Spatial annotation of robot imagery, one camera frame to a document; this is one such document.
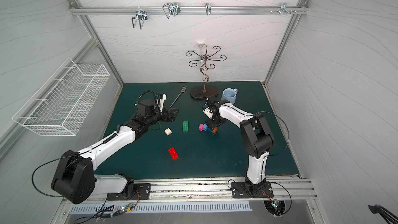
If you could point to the aluminium top rail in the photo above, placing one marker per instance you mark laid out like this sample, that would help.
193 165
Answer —
185 10

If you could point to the brown metal mug tree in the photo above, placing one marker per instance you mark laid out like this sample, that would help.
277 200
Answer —
205 91

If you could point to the black stand corner object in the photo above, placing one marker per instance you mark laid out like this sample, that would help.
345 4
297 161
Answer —
388 216

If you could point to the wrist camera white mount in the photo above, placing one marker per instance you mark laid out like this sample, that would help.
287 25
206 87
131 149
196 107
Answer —
207 111
161 99

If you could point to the metal double hook middle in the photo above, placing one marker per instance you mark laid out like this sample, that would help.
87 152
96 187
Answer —
171 9

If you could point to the green long lego brick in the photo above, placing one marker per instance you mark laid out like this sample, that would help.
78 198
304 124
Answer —
185 126

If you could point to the silver metal fork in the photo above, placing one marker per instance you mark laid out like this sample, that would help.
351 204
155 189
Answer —
177 97

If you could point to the red long lego brick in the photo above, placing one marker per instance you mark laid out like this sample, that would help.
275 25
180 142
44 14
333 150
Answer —
173 153

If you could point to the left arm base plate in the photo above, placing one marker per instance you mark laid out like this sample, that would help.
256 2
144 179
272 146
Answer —
143 191

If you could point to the white vent strip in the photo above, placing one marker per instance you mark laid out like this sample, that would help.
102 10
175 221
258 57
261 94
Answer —
168 207

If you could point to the green table mat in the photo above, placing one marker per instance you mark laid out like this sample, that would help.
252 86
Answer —
200 154

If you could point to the light blue mug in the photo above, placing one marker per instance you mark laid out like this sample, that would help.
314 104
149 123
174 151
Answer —
230 95

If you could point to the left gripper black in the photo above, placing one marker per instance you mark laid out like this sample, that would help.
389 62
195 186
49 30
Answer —
168 114

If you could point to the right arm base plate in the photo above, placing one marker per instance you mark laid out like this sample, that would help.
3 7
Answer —
242 190

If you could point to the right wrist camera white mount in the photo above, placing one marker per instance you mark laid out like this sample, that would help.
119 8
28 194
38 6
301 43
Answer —
207 111

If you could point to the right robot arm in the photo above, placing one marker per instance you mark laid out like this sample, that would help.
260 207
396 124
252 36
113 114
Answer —
257 138

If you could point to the cream square lego brick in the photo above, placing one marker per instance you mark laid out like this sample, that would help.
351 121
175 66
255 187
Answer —
168 131

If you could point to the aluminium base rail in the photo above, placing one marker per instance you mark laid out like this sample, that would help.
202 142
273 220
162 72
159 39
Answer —
219 189

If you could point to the metal double hook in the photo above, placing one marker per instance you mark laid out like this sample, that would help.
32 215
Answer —
139 19
171 9

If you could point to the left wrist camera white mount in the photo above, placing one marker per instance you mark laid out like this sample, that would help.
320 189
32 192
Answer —
161 99

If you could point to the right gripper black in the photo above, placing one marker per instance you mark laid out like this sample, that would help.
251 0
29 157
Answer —
213 124

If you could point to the metal double hook left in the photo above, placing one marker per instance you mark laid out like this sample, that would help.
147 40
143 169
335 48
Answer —
139 19

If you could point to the white wire basket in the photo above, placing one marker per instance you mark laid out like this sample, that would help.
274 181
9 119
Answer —
60 106

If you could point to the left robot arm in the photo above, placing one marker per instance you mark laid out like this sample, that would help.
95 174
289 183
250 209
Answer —
75 178

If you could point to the metal hook right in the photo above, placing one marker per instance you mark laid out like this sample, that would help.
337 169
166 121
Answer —
283 10

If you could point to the small metal hook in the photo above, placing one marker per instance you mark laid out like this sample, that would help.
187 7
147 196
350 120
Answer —
208 9

